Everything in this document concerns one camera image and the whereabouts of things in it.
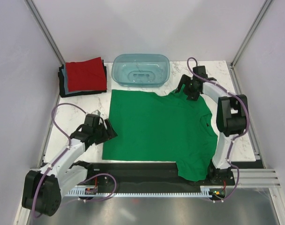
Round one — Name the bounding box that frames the aluminium rail right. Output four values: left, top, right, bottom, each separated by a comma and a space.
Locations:
238, 169, 280, 188

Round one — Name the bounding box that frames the black folded t shirt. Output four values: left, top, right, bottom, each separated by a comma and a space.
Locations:
58, 65, 107, 98

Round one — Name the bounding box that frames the left aluminium frame post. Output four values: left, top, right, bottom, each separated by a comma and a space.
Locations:
25, 0, 65, 64

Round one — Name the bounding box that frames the teal plastic bin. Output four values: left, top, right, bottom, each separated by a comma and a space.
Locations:
111, 53, 170, 88

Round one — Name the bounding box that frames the green t shirt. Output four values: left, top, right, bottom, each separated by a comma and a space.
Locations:
102, 90, 217, 181

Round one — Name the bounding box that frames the red folded t shirt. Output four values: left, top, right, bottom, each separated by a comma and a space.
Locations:
65, 57, 107, 91

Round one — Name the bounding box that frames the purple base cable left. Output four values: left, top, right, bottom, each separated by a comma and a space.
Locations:
60, 173, 117, 204

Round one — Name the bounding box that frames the white slotted cable duct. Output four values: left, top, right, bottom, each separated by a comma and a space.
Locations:
65, 186, 226, 198

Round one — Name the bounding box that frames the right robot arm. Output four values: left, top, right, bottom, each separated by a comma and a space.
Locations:
176, 66, 250, 185

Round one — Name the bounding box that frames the right aluminium frame post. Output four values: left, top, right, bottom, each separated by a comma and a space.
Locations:
230, 0, 274, 68

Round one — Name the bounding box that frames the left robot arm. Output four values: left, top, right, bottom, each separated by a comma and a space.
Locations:
22, 113, 117, 216

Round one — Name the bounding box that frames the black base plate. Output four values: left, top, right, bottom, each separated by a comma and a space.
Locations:
86, 163, 235, 191

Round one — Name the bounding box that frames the blue folded t shirt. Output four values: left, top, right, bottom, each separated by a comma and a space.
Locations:
62, 64, 80, 94

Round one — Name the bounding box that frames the aluminium frame post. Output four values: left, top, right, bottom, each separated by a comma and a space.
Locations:
230, 0, 274, 68
25, 0, 65, 64

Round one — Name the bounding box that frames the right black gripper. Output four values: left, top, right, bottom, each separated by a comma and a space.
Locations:
175, 74, 200, 101

